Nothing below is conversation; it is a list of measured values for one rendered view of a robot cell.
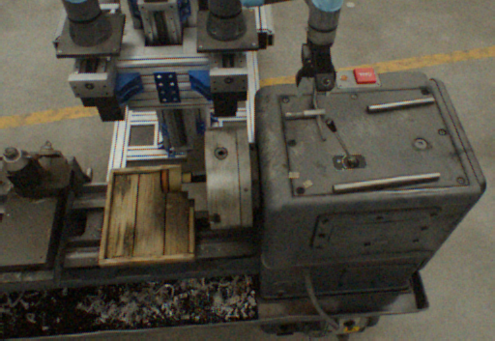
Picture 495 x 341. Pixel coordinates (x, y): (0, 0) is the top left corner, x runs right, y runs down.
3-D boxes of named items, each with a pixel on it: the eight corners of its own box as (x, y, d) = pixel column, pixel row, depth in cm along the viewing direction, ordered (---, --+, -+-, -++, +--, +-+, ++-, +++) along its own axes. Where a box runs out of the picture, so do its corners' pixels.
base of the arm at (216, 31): (206, 15, 176) (204, -8, 168) (246, 14, 176) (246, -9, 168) (206, 42, 167) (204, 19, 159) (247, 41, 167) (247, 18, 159)
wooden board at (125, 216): (194, 169, 171) (193, 163, 167) (195, 262, 150) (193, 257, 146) (112, 174, 169) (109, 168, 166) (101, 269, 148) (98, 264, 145)
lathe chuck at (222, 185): (236, 156, 165) (233, 105, 137) (241, 241, 150) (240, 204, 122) (210, 157, 164) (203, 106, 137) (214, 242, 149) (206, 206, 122)
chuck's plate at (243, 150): (246, 156, 165) (246, 104, 137) (252, 241, 150) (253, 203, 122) (236, 156, 165) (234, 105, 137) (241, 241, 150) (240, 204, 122)
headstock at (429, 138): (406, 140, 179) (440, 65, 147) (446, 256, 151) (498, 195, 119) (252, 149, 176) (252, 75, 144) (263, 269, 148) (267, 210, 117)
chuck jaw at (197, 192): (218, 180, 139) (219, 212, 131) (218, 190, 143) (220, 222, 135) (181, 182, 139) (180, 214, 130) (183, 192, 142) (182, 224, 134)
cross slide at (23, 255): (71, 156, 167) (67, 148, 163) (49, 269, 142) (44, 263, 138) (23, 158, 166) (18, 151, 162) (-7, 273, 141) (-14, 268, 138)
